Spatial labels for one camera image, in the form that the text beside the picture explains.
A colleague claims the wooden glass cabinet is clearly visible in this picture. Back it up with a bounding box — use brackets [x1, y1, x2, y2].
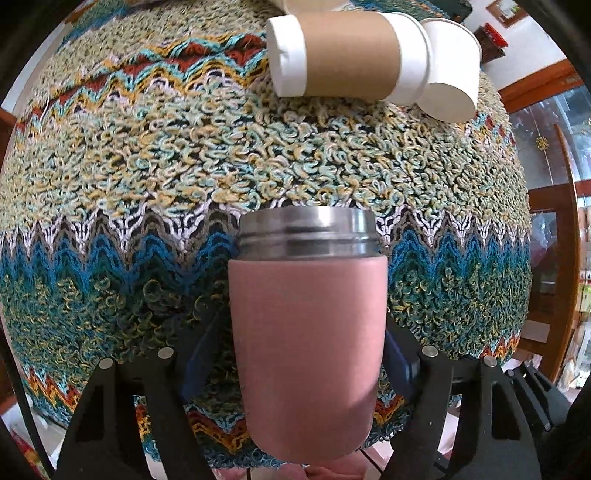
[496, 58, 591, 393]

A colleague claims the framed wall picture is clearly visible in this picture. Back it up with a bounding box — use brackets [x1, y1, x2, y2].
[486, 0, 530, 27]

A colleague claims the colourful knitted zigzag blanket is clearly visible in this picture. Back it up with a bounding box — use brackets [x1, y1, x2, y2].
[0, 0, 532, 467]

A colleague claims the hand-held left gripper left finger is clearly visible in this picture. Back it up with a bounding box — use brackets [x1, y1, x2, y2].
[54, 308, 235, 480]

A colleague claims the pink steel cup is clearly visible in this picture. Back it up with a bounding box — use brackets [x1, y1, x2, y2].
[228, 207, 389, 462]

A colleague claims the brown sleeved paper cup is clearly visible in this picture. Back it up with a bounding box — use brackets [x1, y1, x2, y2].
[266, 11, 432, 107]

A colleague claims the white paper cup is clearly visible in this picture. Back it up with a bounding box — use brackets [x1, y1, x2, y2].
[272, 0, 352, 16]
[416, 17, 483, 123]

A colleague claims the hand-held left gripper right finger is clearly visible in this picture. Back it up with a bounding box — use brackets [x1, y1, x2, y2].
[372, 318, 542, 480]

